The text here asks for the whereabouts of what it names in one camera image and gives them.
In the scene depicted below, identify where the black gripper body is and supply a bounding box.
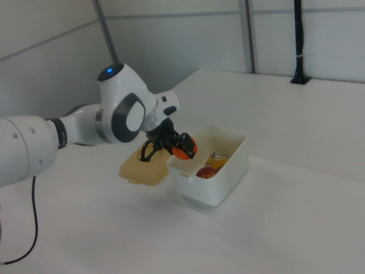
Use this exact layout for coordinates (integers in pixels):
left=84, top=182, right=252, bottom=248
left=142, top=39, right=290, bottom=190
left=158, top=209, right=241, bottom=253
left=145, top=119, right=176, bottom=144

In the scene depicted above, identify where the orange mandarin fruit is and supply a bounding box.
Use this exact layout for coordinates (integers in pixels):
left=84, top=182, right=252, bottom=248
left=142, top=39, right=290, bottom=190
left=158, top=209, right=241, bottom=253
left=171, top=136, right=198, bottom=162

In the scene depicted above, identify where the red yellow apple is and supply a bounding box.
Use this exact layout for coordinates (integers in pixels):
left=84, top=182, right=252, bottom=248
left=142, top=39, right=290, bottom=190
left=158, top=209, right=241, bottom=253
left=196, top=167, right=219, bottom=180

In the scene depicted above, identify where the white plastic container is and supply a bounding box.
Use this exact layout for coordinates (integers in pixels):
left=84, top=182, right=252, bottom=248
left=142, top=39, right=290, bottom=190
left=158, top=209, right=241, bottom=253
left=167, top=124, right=249, bottom=208

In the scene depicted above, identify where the beige plastic lid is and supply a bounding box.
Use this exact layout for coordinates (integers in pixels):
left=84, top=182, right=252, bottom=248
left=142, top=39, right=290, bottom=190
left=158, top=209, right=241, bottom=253
left=119, top=142, right=172, bottom=188

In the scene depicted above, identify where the slanted grey metal rod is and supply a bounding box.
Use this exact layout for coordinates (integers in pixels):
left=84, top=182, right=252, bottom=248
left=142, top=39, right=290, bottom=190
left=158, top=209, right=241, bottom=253
left=91, top=0, right=121, bottom=66

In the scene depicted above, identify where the black pole with base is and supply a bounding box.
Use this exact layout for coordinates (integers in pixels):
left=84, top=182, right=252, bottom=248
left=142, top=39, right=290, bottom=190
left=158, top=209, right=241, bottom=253
left=290, top=0, right=311, bottom=85

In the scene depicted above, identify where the grey partition post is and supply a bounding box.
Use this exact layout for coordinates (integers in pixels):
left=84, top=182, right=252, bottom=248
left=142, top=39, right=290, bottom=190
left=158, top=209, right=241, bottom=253
left=238, top=0, right=259, bottom=74

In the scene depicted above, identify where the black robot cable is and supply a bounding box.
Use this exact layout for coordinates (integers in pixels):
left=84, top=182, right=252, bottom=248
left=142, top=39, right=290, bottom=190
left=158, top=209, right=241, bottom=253
left=0, top=175, right=39, bottom=265

